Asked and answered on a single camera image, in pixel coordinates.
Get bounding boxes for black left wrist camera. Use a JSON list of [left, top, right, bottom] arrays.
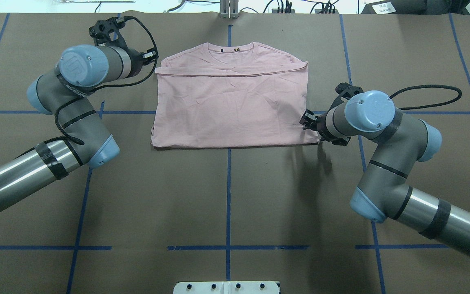
[[89, 17, 127, 49]]

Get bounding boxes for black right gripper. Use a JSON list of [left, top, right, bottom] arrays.
[[300, 109, 329, 141]]

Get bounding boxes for pink Snoopy t-shirt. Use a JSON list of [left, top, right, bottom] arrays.
[[151, 42, 319, 149]]

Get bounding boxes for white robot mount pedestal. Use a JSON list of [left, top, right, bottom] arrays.
[[173, 281, 281, 294]]

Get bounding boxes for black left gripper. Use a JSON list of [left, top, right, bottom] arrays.
[[137, 48, 159, 69]]

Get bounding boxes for aluminium frame post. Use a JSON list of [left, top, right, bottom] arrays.
[[219, 0, 240, 19]]

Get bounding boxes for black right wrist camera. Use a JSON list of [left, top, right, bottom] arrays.
[[331, 82, 364, 108]]

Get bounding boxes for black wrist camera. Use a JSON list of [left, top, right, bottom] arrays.
[[89, 17, 127, 49], [331, 82, 364, 108]]

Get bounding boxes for grey hub with orange plugs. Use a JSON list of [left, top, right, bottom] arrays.
[[268, 0, 294, 14]]

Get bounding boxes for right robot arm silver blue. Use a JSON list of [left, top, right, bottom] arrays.
[[300, 87, 470, 257]]

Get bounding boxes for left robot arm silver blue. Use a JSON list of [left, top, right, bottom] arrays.
[[0, 41, 158, 212]]

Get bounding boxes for black monitor stand box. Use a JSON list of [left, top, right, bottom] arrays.
[[360, 0, 427, 15]]

